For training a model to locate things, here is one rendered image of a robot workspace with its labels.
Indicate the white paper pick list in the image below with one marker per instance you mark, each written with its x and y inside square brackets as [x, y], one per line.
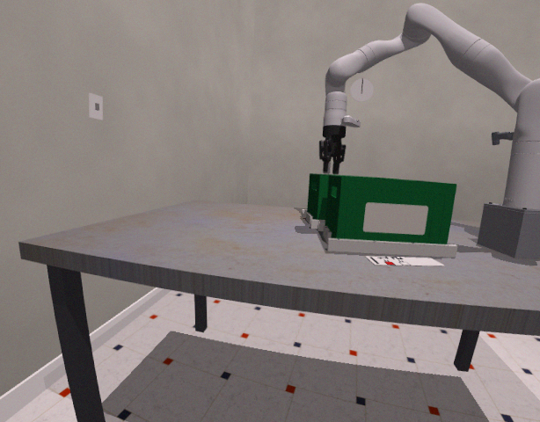
[403, 261]

